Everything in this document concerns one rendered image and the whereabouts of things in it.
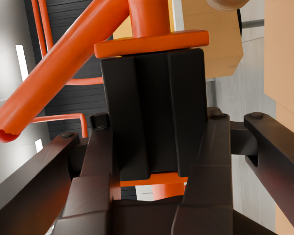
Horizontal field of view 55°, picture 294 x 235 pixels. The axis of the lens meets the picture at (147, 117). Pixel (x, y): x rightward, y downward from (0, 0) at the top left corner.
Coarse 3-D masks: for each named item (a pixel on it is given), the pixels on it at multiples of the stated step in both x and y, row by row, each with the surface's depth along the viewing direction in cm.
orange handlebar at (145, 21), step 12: (132, 0) 15; (144, 0) 15; (156, 0) 15; (132, 12) 15; (144, 12) 15; (156, 12) 15; (168, 12) 15; (132, 24) 16; (144, 24) 15; (156, 24) 15; (168, 24) 15; (144, 36) 15; (156, 192) 18; (168, 192) 18; (180, 192) 18
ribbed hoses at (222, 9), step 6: (210, 0) 21; (216, 0) 20; (222, 0) 19; (228, 0) 19; (234, 0) 19; (240, 0) 19; (246, 0) 20; (210, 6) 23; (216, 6) 21; (222, 6) 20; (228, 6) 20; (234, 6) 20; (240, 6) 21
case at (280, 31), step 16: (272, 0) 32; (288, 0) 28; (272, 16) 32; (288, 16) 28; (272, 32) 33; (288, 32) 28; (272, 48) 33; (288, 48) 29; (272, 64) 34; (288, 64) 29; (272, 80) 34; (288, 80) 29; (272, 96) 35; (288, 96) 30
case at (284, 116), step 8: (280, 104) 35; (280, 112) 35; (288, 112) 33; (280, 120) 36; (288, 120) 33; (288, 128) 33; (280, 216) 39; (280, 224) 40; (288, 224) 37; (280, 232) 40; (288, 232) 37
